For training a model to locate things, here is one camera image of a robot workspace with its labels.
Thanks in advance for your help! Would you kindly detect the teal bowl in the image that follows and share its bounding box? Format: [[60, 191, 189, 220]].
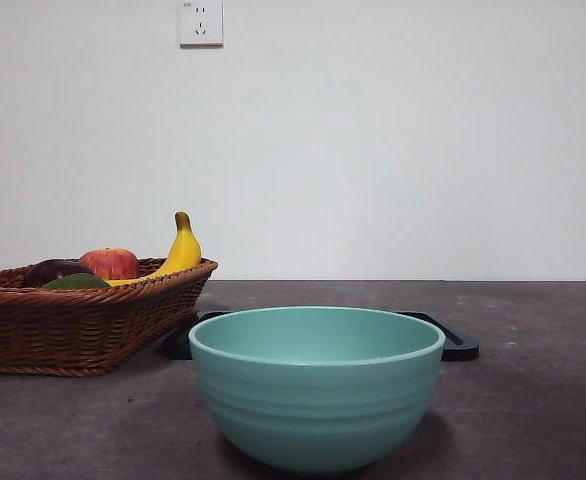
[[188, 306, 446, 475]]

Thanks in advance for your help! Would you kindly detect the green avocado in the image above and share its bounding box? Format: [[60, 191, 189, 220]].
[[41, 272, 112, 290]]

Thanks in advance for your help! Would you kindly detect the yellow banana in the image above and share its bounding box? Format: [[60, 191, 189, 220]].
[[107, 211, 203, 287]]

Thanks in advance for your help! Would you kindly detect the red apple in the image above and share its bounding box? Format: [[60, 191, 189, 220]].
[[77, 247, 140, 281]]

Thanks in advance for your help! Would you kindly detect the black rectangular tray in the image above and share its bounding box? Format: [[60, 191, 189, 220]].
[[160, 309, 480, 362]]

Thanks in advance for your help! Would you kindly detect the white wall socket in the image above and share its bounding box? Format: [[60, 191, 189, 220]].
[[179, 0, 224, 49]]

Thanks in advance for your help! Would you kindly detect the brown wicker basket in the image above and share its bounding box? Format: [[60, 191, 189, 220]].
[[0, 257, 219, 377]]

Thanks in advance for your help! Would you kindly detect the dark purple round fruit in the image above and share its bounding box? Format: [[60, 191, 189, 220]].
[[21, 258, 97, 289]]

